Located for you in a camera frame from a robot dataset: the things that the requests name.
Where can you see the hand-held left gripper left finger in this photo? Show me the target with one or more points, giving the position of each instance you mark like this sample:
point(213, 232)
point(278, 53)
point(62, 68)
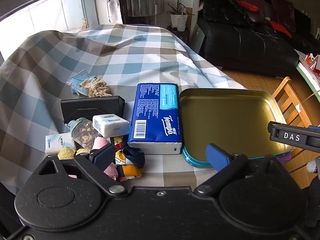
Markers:
point(103, 156)

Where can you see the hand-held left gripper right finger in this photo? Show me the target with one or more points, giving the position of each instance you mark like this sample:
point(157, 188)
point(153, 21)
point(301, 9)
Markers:
point(217, 158)

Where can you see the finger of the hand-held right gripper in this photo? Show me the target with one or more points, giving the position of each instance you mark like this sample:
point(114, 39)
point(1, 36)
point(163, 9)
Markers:
point(291, 137)

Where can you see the cartoon printed cloth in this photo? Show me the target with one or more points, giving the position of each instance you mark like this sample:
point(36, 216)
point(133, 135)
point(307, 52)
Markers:
point(125, 172)

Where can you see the dark blue cloth band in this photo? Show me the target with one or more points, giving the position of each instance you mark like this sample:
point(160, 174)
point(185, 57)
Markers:
point(133, 156)

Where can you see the white pocket tissue pack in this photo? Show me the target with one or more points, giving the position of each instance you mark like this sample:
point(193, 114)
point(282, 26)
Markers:
point(110, 125)

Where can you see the light blue herb sachet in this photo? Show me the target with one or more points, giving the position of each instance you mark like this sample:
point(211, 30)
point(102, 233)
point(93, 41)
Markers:
point(82, 132)

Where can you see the gold metal tray teal rim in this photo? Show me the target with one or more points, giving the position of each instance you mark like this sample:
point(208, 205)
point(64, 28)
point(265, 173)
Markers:
point(232, 120)

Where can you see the white tissue packet blue logo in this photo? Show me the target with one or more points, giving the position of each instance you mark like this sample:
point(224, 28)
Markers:
point(58, 142)

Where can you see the cream lace cloth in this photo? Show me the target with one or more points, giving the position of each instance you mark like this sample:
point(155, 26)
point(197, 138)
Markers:
point(96, 87)

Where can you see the blue face mask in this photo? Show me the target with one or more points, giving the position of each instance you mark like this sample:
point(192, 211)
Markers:
point(76, 82)

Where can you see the wooden chair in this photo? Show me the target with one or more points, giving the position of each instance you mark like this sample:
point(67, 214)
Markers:
point(287, 100)

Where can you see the black triangular case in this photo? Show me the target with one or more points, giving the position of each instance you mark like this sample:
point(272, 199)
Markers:
point(92, 105)

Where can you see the light green coffee table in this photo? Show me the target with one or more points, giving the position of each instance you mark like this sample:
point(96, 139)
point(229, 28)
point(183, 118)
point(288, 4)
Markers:
point(308, 77)

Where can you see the large blue tissue pack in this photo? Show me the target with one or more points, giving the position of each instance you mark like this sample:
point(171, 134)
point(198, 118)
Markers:
point(155, 115)

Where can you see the red and white boxes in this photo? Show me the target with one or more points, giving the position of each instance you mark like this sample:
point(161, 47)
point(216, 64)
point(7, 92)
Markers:
point(313, 62)

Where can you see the checked tablecloth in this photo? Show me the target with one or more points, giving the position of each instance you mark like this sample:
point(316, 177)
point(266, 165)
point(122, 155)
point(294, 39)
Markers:
point(100, 55)

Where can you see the black leather sofa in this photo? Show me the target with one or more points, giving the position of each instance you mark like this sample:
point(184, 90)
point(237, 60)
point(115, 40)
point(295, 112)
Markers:
point(250, 42)

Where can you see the bright red cushion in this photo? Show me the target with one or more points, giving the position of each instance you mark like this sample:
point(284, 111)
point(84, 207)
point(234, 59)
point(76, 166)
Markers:
point(247, 5)
point(279, 28)

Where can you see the grey leaning panel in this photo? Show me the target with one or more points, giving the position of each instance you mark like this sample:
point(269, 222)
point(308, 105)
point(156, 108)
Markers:
point(198, 38)

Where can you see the dark plant stand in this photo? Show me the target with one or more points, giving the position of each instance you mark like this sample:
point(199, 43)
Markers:
point(178, 33)

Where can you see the dark red pillow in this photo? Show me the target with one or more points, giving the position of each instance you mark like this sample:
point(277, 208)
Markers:
point(283, 6)

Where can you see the potted plant white pot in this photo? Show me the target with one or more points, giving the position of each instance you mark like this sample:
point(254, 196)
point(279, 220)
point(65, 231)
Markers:
point(179, 17)

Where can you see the round metal side table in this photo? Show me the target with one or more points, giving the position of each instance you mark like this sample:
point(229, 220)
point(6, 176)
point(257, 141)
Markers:
point(143, 5)

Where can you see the patterned curtain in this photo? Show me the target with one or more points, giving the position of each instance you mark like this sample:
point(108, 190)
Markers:
point(113, 0)

